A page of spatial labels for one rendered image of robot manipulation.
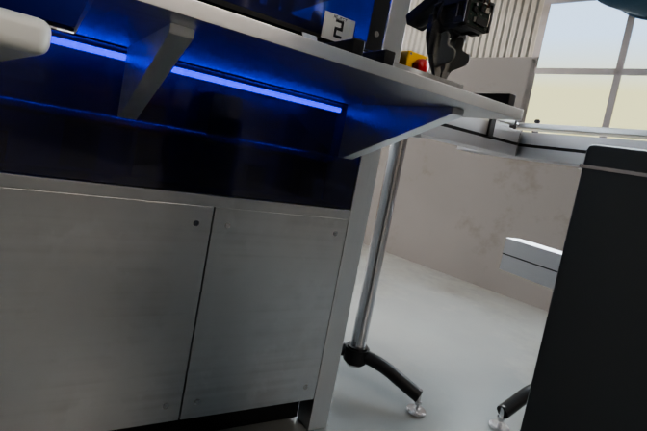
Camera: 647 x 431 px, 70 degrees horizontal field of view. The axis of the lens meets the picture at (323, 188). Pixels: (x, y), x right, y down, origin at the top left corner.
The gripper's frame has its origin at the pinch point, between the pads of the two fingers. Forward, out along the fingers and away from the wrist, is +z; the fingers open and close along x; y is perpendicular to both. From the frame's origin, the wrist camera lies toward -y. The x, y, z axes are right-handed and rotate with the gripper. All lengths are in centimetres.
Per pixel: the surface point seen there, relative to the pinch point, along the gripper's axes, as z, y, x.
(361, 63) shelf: 4.7, 12.3, -25.9
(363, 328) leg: 71, -42, 31
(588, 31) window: -84, -106, 215
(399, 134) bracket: 11.5, -6.9, -0.5
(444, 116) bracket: 7.4, 4.5, -0.4
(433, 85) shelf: 4.4, 12.3, -11.8
